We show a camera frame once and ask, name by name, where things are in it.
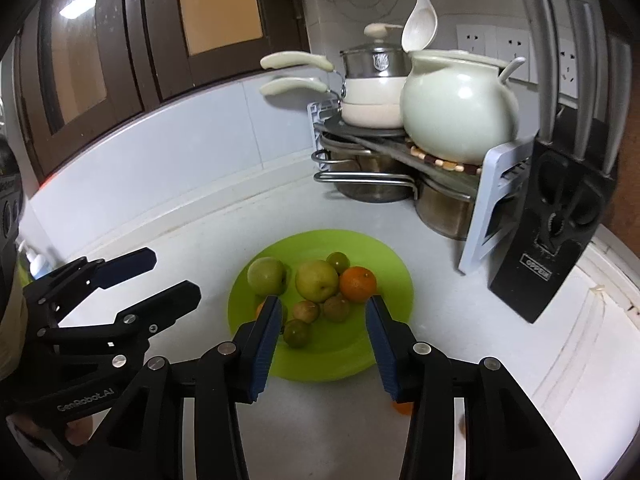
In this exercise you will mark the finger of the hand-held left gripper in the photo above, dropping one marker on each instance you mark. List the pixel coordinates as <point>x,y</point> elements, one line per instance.
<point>125,267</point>
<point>170,302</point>

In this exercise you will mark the brown cabinet door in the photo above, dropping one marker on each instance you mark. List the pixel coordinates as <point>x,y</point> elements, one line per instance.
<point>130,60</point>
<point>165,35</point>

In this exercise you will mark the black scissors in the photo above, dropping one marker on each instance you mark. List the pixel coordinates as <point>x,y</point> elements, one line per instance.
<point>562,210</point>

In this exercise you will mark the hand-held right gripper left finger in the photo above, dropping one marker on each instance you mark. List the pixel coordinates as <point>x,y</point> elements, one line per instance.
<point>262,355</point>

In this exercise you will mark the dark labelled bottle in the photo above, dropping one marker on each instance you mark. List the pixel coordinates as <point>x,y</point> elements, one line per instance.
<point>10,200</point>

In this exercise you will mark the white wall socket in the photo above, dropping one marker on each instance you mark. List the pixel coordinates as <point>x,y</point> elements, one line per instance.
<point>567,67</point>
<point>515,45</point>
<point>472,40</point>

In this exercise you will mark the white spoon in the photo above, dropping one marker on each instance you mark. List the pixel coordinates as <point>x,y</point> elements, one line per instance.
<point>419,27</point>

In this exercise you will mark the beaded wooden trivet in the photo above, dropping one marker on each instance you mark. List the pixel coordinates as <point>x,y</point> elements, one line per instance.
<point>440,162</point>

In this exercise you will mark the large green apple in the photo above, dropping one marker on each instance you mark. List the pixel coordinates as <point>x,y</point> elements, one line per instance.
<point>267,276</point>

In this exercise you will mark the cream ceramic pot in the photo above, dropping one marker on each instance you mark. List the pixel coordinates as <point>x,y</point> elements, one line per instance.
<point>455,110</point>

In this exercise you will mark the green plate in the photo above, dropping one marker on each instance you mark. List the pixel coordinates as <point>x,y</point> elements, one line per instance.
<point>340,355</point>

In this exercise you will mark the medium orange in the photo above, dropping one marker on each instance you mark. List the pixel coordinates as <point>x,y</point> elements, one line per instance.
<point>358,284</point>

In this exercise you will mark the black knife block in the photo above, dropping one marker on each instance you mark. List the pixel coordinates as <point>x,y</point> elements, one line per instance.
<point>530,280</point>

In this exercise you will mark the cream saucepan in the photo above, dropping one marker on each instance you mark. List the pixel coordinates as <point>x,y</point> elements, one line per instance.
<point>370,105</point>

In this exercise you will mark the white blue bottle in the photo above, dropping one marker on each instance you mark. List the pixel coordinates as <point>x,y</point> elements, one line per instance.
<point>37,262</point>

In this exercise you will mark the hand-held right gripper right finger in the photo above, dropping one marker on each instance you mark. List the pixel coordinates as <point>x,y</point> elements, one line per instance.
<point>382,355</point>

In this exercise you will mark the small brown-green fruit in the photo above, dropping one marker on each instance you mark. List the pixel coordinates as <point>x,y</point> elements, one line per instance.
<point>336,309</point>
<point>305,311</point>

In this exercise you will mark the small orange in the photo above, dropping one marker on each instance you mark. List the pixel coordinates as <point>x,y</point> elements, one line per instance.
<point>260,310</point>

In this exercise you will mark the yellow-green apple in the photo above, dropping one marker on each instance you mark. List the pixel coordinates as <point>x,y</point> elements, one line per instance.
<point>316,280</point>

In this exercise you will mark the white pot rack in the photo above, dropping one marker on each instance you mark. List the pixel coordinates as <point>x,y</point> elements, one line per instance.
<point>492,200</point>

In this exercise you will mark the green tomato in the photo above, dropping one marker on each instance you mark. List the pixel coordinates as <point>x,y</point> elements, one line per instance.
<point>337,262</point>
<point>297,333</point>

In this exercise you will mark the large orange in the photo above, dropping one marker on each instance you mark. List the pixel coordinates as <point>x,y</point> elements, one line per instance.
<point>402,408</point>

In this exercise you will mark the person's left hand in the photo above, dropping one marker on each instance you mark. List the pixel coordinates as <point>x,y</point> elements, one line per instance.
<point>79,432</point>

